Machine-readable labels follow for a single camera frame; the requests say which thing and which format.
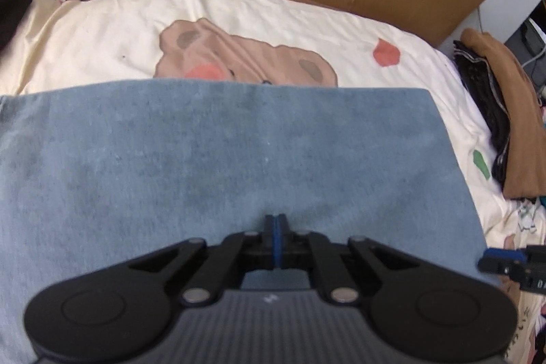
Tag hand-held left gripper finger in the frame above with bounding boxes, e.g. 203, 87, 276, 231
276, 214, 421, 304
128, 215, 276, 305

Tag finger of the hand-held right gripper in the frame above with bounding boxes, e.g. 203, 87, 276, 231
477, 247, 528, 275

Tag light blue denim pants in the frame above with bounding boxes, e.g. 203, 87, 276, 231
0, 77, 501, 364

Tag brown folded garment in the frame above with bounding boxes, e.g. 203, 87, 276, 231
460, 27, 546, 201

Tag dark patterned folded garment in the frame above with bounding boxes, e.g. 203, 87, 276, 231
452, 39, 513, 189

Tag dark grey bag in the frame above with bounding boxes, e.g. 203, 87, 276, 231
504, 18, 546, 58

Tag cream bear print bed sheet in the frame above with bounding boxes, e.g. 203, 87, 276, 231
0, 0, 546, 364

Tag white cable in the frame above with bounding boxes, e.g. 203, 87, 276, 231
521, 42, 546, 94

